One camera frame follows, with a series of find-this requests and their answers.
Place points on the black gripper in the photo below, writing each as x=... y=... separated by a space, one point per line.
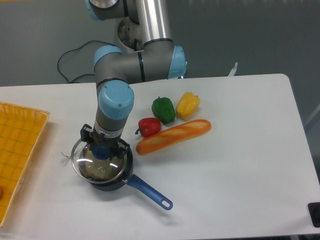
x=102 y=146

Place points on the glass pot lid blue knob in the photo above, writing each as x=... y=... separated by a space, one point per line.
x=80 y=145

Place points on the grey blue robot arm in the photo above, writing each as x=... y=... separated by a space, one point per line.
x=115 y=98

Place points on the bagged bread slice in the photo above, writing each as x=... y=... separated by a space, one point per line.
x=93 y=169

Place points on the red bell pepper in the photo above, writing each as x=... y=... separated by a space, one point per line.
x=148 y=127

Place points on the orange baguette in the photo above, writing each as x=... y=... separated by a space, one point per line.
x=173 y=135

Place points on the green bell pepper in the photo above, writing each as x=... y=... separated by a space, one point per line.
x=163 y=109

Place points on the yellow plastic basket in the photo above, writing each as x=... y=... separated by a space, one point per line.
x=20 y=130

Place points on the yellow bell pepper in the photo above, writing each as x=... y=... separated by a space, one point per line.
x=187 y=105

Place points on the black corner device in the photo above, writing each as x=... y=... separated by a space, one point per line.
x=314 y=211

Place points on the dark pot blue handle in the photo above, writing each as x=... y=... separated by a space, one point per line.
x=134 y=181

